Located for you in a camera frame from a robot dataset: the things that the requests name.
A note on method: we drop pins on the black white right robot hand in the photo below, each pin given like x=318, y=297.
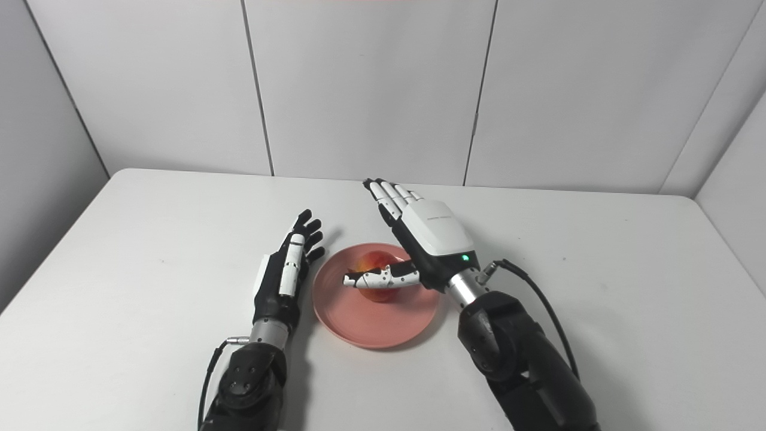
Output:
x=437, y=239

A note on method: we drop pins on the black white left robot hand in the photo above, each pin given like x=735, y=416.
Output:
x=278, y=293

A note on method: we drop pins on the red yellow pomegranate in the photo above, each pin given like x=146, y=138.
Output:
x=374, y=262

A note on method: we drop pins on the pink round plate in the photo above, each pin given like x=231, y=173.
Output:
x=383, y=323

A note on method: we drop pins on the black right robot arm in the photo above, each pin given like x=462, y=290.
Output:
x=520, y=353

